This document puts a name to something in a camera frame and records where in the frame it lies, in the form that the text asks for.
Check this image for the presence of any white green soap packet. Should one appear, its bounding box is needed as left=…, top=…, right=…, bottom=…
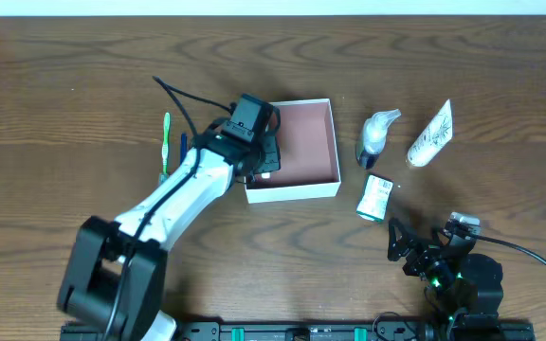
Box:
left=356, top=174, right=393, bottom=222

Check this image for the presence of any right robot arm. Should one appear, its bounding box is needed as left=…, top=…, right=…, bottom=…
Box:
left=388, top=212, right=503, bottom=324

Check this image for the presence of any white floral lotion tube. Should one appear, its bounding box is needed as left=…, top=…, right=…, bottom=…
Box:
left=407, top=99, right=453, bottom=168

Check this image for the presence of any left black cable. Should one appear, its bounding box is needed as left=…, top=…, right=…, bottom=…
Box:
left=100, top=75, right=234, bottom=341

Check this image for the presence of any clear foam pump bottle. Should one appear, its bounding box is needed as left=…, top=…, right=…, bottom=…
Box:
left=355, top=109, right=401, bottom=170

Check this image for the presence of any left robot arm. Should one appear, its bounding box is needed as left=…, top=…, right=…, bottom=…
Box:
left=56, top=102, right=281, bottom=340

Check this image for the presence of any blue disposable razor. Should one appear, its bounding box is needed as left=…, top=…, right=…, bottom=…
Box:
left=179, top=133, right=189, bottom=165

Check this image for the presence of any white cardboard box pink inside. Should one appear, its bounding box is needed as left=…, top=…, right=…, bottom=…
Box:
left=245, top=99, right=341, bottom=204

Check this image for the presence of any green white toothbrush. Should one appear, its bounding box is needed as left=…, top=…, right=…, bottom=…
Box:
left=158, top=112, right=172, bottom=185

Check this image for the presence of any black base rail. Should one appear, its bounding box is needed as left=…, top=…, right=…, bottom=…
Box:
left=160, top=319, right=536, bottom=341

